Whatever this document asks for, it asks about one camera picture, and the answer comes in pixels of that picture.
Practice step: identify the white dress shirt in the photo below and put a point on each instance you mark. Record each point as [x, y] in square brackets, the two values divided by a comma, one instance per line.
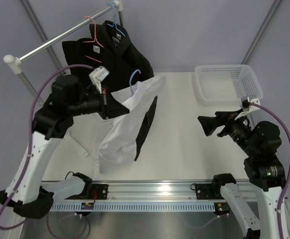
[113, 142]

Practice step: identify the pink wire hanger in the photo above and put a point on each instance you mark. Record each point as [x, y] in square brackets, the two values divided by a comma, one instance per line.
[94, 40]

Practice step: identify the light blue wire hanger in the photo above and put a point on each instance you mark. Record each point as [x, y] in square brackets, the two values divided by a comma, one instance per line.
[132, 80]

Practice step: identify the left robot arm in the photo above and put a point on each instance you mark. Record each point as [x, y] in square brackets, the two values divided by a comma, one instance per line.
[48, 126]

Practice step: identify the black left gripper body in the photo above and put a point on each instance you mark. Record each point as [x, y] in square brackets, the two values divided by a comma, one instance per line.
[103, 110]

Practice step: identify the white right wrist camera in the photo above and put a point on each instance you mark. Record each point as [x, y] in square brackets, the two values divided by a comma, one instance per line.
[248, 105]

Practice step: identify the silver clothes rack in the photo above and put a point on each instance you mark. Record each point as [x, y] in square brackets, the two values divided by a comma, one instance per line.
[15, 63]

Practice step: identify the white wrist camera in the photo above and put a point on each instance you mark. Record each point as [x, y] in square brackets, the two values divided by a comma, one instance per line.
[98, 75]
[248, 105]

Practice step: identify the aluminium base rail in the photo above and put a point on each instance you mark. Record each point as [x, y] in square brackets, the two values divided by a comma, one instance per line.
[145, 190]

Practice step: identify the black striped shirt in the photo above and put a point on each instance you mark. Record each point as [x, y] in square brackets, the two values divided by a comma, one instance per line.
[129, 58]

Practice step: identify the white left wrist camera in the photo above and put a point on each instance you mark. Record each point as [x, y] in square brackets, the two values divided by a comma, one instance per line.
[98, 75]

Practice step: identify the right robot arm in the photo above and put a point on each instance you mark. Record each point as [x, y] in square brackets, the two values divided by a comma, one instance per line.
[264, 170]

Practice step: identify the white plastic basket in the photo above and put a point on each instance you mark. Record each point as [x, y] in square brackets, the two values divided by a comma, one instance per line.
[225, 85]

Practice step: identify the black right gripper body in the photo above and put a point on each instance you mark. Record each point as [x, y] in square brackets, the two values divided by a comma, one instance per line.
[231, 124]

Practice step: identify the white slotted cable duct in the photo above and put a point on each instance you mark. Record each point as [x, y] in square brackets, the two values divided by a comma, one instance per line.
[140, 207]

